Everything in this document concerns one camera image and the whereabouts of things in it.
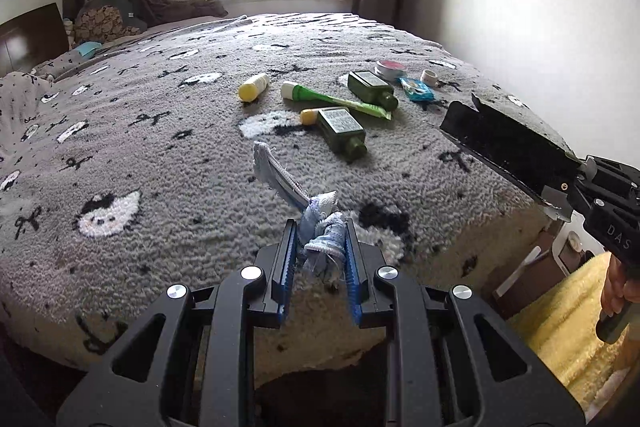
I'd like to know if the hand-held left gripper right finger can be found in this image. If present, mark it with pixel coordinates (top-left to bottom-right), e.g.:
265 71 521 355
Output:
342 217 587 427

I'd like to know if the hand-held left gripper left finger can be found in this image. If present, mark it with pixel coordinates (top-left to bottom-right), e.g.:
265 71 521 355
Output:
56 219 301 427

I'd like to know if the frayed blue white cloth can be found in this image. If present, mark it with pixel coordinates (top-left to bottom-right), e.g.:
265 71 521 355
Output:
252 141 347 285

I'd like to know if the round tin with pink label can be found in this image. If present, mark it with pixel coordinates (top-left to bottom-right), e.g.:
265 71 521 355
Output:
374 59 407 80

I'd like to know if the person's right hand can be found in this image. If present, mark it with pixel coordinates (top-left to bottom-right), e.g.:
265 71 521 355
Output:
601 251 640 317

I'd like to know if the dark green square bottle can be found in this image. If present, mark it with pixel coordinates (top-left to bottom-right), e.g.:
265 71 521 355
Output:
347 70 400 112
317 106 369 164

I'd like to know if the yellow fluffy rug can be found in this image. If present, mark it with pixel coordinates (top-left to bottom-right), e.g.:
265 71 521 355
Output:
504 251 640 414

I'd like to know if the green tube with white cap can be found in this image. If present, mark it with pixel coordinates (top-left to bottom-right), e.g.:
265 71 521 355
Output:
280 80 394 121

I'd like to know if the white bottle with yellow cap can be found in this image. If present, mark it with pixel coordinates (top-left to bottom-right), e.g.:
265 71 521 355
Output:
238 73 271 103

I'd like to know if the blue snack packet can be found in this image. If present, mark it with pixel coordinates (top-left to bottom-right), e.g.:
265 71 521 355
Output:
398 76 435 102

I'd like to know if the brown crumpled cloth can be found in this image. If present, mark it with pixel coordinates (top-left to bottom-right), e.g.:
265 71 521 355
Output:
144 0 229 28

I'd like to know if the pink printed pillow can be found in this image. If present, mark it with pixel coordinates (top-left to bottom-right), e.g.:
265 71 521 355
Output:
29 48 103 84

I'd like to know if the dark wooden headboard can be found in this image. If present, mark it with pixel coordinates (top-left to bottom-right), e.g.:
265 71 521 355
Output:
0 3 69 78

